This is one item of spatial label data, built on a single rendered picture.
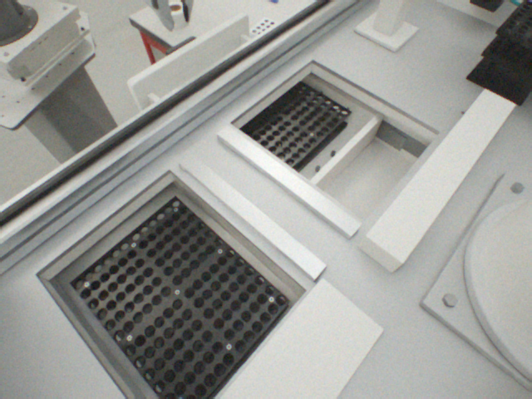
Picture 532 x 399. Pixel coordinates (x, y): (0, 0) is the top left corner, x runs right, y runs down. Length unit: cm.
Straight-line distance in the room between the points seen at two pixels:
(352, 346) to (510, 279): 16
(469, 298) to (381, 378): 13
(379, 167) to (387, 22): 26
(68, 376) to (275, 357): 21
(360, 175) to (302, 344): 34
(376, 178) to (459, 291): 26
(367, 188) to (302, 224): 22
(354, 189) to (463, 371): 31
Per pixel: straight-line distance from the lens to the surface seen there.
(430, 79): 62
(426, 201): 41
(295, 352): 35
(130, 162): 46
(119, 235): 56
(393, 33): 69
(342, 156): 53
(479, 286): 40
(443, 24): 77
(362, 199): 57
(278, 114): 56
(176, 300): 43
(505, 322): 40
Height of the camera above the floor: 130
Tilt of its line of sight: 61 degrees down
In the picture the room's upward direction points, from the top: straight up
